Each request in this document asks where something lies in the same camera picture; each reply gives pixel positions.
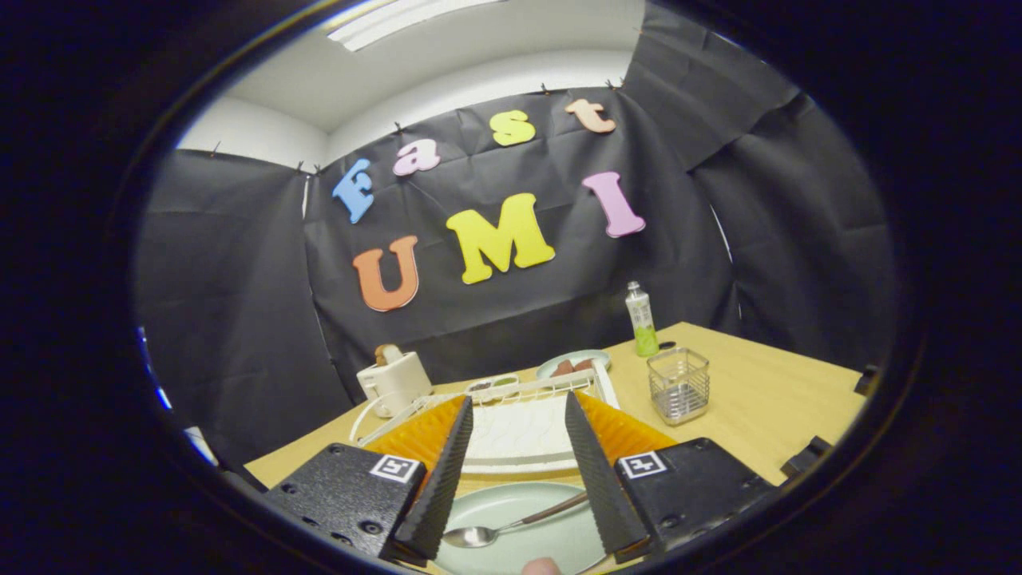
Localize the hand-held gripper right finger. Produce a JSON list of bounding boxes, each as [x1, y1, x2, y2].
[[564, 391, 779, 562]]

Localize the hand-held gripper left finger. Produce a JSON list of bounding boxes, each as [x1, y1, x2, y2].
[[263, 395, 474, 566]]

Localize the metal spoon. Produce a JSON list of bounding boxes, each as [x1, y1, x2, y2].
[[442, 491, 589, 549]]

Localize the white wire dish rack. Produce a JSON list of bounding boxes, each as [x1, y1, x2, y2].
[[349, 369, 620, 475]]

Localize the clear wire basket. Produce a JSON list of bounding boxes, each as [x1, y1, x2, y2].
[[647, 347, 711, 426]]

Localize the pale green plate with patties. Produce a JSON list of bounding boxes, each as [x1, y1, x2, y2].
[[536, 349, 612, 380]]

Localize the cream white toaster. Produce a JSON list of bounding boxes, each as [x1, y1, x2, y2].
[[356, 351, 433, 418]]

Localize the white and green bottle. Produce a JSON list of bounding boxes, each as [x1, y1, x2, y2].
[[624, 281, 660, 358]]

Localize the black backdrop cloth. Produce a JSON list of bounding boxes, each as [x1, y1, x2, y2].
[[134, 0, 899, 468]]

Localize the white and blue object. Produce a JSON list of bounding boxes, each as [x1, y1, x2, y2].
[[136, 326, 218, 466]]

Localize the ceiling light panel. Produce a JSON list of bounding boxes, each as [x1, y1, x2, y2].
[[326, 0, 504, 53]]

